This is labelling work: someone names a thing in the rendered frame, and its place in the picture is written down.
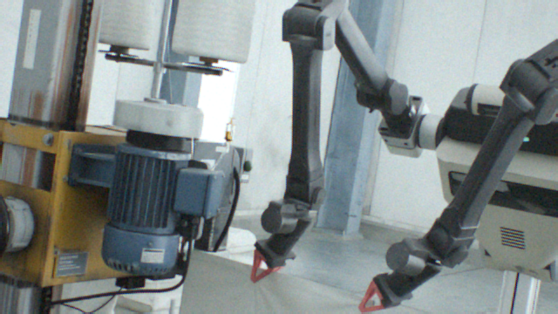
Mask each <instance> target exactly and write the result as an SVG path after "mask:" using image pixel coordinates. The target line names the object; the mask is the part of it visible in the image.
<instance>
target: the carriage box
mask: <svg viewBox="0 0 558 314"><path fill-rule="evenodd" d="M4 142H6V143H10V144H15V145H19V146H23V147H31V148H35V149H38V150H43V151H46V152H51V153H55V154H57V156H56V163H55V169H54V176H53V183H52V189H40V188H31V187H28V186H25V185H21V184H17V183H14V182H10V181H4V180H0V193H1V195H2V196H3V198H4V199H5V198H6V197H15V198H16V199H19V200H22V201H24V202H26V203H27V204H28V205H29V207H30V209H31V211H32V213H33V216H34V221H35V228H34V234H33V236H32V237H31V240H30V242H29V243H28V246H27V248H24V249H21V250H19V251H10V252H4V254H3V257H2V258H1V260H0V271H1V272H3V273H6V274H9V275H12V276H17V277H20V278H23V279H25V280H27V281H30V282H33V283H36V284H38V287H42V288H43V287H49V286H54V285H62V283H77V282H85V281H94V280H101V279H110V278H118V277H127V276H139V275H133V274H127V273H122V272H119V271H117V270H112V269H110V268H109V266H108V265H106V264H105V263H104V261H103V259H102V257H101V247H102V240H103V233H101V230H102V229H104V228H105V224H106V223H107V222H111V221H112V219H111V218H109V217H108V216H107V215H106V214H107V207H108V201H109V194H110V188H109V187H102V186H70V185H69V184H68V180H69V172H70V165H71V152H72V147H73V145H74V144H75V143H84V144H99V145H113V146H115V151H119V150H117V149H116V147H117V144H118V143H120V142H126V130H120V129H116V128H111V127H107V126H98V125H90V124H87V125H86V131H85V133H81V132H69V131H59V132H54V131H50V130H44V129H40V128H35V127H32V126H23V125H18V124H15V123H10V122H7V118H4V117H3V116H0V169H1V163H2V156H3V144H4ZM81 252H89V256H88V262H87V270H85V273H84V274H77V275H68V276H56V275H57V267H58V255H61V254H71V253H81ZM38 279H39V280H38Z"/></svg>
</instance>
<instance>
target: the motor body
mask: <svg viewBox="0 0 558 314"><path fill-rule="evenodd" d="M116 149H117V150H119V151H115V156H114V162H113V169H112V178H113V180H112V181H111V187H110V194H109V201H108V207H107V214H106V215H107V216H108V217H109V218H111V219H112V221H111V222H107V223H106V224H105V228H104V229H102V230H101V233H103V240H102V247H101V257H102V259H103V261H104V263H105V264H106V265H108V266H109V268H110V269H112V270H117V271H119V272H122V273H127V274H133V275H140V276H158V275H164V274H166V273H167V272H169V271H170V270H171V268H172V267H173V266H174V263H175V258H176V253H177V247H178V244H181V241H179V236H180V233H178V232H177V230H174V227H175V222H176V216H179V217H180V213H176V211H174V210H173V206H172V205H171V203H172V197H173V191H174V179H175V175H176V173H177V172H178V171H180V170H181V169H182V168H186V167H187V164H188V160H191V154H190V153H189V152H187V151H183V150H174V149H165V148H152V147H147V146H142V145H136V144H133V143H127V142H120V143H118V144H117V147H116ZM114 165H115V167H114ZM113 171H114V174H113Z"/></svg>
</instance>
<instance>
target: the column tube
mask: <svg viewBox="0 0 558 314"><path fill-rule="evenodd" d="M82 2H83V0H24V1H23V9H22V16H21V22H20V29H19V36H18V42H17V55H16V63H15V69H13V76H12V83H11V89H10V103H9V109H8V115H7V122H10V123H15V124H18V125H23V126H32V127H35V128H40V129H44V130H50V131H54V132H59V131H64V130H65V122H67V113H68V107H69V105H70V103H69V100H70V93H71V82H72V76H73V67H74V62H75V59H76V48H77V44H78V30H79V27H80V25H79V22H80V16H81V13H82ZM103 2H104V0H94V6H93V11H92V25H91V27H90V37H89V43H88V51H87V57H86V58H85V63H86V64H85V70H84V73H83V84H82V88H81V91H80V92H81V96H80V103H79V105H78V119H77V128H76V132H81V133H85V131H86V125H87V119H88V112H89V105H90V99H91V92H92V81H93V73H94V67H95V61H96V54H97V48H98V41H99V29H100V22H101V16H102V10H103ZM31 10H41V15H40V22H39V29H38V35H37V49H36V55H35V62H34V68H33V69H28V68H23V67H24V54H25V47H26V39H27V33H28V27H29V20H30V13H31ZM56 156H57V154H55V153H51V152H46V151H43V150H38V149H35V148H31V147H23V146H19V145H15V144H10V143H6V142H4V144H3V156H2V163H1V169H0V180H4V181H10V182H14V183H17V184H21V185H25V186H28V187H31V188H40V189H52V183H53V176H54V169H55V163H56ZM63 286H64V284H63V283H62V285H54V287H53V297H52V301H55V300H60V299H61V298H62V292H63ZM42 290H43V288H42V287H38V284H36V283H33V282H30V281H27V280H25V279H23V278H20V277H17V276H12V275H9V274H6V273H3V272H1V271H0V314H39V308H40V305H41V295H42Z"/></svg>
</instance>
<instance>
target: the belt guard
mask: <svg viewBox="0 0 558 314"><path fill-rule="evenodd" d="M204 118H205V113H204V111H203V110H202V108H201V107H196V106H183V105H180V104H174V106H168V105H162V104H157V103H151V102H145V101H133V100H120V99H118V100H116V101H115V107H114V114H113V121H112V125H113V126H118V127H123V128H127V129H132V130H137V131H143V132H149V133H160V134H167V136H173V137H182V138H191V139H201V136H202V129H203V126H204Z"/></svg>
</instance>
